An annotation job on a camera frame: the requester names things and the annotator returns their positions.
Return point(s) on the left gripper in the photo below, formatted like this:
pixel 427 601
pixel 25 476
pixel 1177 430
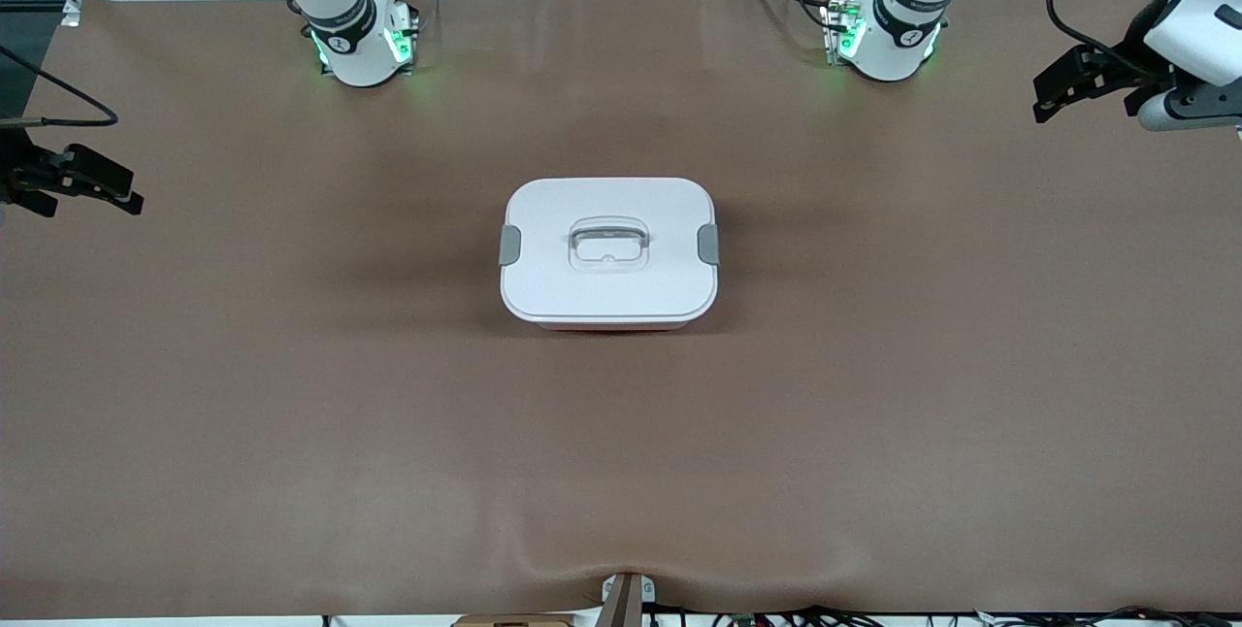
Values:
pixel 1133 57

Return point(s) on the white box lid grey latches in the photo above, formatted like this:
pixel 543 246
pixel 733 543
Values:
pixel 611 287

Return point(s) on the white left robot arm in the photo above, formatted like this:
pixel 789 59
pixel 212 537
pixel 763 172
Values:
pixel 893 45

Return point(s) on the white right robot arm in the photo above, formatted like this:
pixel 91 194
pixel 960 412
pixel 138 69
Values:
pixel 359 54

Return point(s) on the brown table mat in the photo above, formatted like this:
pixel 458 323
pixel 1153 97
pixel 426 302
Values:
pixel 621 472

